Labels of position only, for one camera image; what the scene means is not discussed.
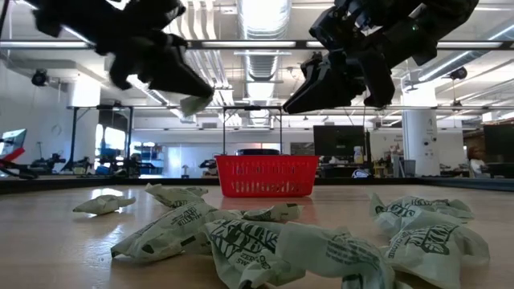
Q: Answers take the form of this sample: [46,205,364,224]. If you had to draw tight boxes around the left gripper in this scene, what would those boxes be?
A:
[92,0,215,100]

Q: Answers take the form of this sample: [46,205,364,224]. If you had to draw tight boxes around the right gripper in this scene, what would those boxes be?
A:
[282,11,439,116]

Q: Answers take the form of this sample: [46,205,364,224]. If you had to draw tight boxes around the green-printed white packet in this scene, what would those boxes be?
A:
[276,222,402,289]
[179,95,214,117]
[369,192,475,238]
[379,222,492,289]
[200,219,307,289]
[239,202,304,223]
[110,200,220,264]
[72,194,137,216]
[144,182,210,209]

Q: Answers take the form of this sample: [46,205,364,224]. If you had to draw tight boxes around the black monitor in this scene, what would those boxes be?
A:
[312,124,367,157]
[483,124,514,164]

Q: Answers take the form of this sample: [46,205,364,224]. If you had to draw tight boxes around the white round column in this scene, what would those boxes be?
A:
[401,82,441,177]

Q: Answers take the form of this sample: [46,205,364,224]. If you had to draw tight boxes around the blue storage shelf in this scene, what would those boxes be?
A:
[134,144,166,176]

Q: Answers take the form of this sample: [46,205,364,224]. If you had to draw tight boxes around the black ceiling fixture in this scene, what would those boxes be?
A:
[448,66,469,82]
[31,68,50,88]

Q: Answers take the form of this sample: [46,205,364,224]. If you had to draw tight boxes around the red slotted plastic basket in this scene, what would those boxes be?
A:
[214,154,321,198]

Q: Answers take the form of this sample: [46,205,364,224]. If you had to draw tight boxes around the person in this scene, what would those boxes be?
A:
[467,146,489,178]

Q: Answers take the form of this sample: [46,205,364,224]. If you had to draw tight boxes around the red and black clamp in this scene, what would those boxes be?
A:
[0,147,39,180]

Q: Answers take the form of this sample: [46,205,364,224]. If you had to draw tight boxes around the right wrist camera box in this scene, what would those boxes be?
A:
[308,2,373,52]

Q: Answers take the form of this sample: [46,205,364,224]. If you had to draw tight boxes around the black station frame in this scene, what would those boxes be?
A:
[222,105,284,156]
[66,104,136,174]

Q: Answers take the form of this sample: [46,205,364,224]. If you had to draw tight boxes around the silver ventilation duct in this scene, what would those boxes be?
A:
[236,0,292,125]

